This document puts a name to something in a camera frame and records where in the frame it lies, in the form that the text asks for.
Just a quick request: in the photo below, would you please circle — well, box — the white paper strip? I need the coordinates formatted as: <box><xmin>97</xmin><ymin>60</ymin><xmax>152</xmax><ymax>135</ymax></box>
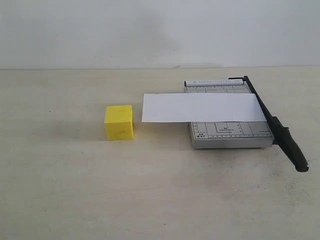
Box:
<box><xmin>142</xmin><ymin>93</ymin><xmax>266</xmax><ymax>123</ymax></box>

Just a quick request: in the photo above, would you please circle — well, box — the black cutter blade lever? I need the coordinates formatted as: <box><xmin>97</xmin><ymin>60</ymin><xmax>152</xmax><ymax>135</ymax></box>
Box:
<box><xmin>228</xmin><ymin>75</ymin><xmax>309</xmax><ymax>173</ymax></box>

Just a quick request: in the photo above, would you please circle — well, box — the grey paper cutter base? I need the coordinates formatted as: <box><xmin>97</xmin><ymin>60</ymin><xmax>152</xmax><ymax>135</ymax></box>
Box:
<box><xmin>184</xmin><ymin>77</ymin><xmax>274</xmax><ymax>149</ymax></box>

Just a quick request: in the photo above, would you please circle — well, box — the yellow foam cube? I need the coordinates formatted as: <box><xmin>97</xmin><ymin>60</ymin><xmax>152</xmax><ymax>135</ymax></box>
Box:
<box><xmin>104</xmin><ymin>105</ymin><xmax>134</xmax><ymax>141</ymax></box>

